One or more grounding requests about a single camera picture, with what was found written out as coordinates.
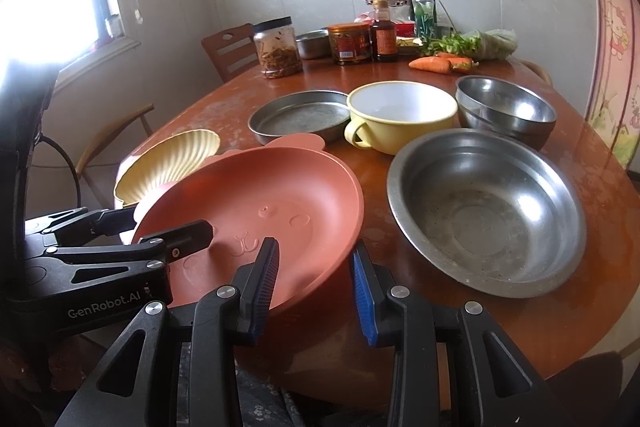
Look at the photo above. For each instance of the red-labelled jar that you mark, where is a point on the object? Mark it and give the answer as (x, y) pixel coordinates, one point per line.
(349, 44)

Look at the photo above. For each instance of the red and white packet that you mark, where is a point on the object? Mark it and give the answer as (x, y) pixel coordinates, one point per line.
(406, 27)

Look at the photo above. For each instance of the shallow round steel pan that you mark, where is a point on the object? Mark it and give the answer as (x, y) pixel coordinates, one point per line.
(295, 117)

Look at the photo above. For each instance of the bagged green vegetables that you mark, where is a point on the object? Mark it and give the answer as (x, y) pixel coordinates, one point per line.
(480, 43)

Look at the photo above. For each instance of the yellow shell-shaped plate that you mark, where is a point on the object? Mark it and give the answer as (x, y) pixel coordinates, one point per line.
(165, 162)

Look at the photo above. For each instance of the yellow food packet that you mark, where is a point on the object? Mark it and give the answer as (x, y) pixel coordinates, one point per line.
(410, 44)

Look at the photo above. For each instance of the round-backed wooden chair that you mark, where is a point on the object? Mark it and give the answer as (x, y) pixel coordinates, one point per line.
(540, 72)

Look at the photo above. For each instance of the small steel bowl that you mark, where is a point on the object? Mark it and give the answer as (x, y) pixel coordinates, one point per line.
(312, 44)

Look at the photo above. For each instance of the terracotta bear-face plate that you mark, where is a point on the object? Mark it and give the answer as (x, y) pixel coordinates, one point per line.
(280, 187)

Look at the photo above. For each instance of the cartoon-print pink curtain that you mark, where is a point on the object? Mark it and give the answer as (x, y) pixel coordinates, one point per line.
(617, 57)

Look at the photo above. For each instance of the clear plastic bottle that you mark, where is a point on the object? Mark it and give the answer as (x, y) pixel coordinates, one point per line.
(423, 14)

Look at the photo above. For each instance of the black-lidded clear jar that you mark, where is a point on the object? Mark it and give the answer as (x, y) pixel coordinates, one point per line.
(277, 49)

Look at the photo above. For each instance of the large steel basin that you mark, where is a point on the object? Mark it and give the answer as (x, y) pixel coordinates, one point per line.
(480, 217)

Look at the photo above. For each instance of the slatted wooden chair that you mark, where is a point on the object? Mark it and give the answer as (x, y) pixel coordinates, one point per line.
(230, 52)

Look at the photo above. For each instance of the brown sauce bottle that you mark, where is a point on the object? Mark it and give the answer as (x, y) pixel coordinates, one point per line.
(384, 37)

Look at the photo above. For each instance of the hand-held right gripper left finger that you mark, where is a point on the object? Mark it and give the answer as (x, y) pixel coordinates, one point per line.
(266, 287)

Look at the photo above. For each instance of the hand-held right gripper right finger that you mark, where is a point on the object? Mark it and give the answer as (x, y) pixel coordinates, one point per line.
(362, 297)

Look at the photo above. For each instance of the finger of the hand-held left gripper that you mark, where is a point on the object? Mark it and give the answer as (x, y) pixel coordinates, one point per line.
(190, 234)
(100, 219)

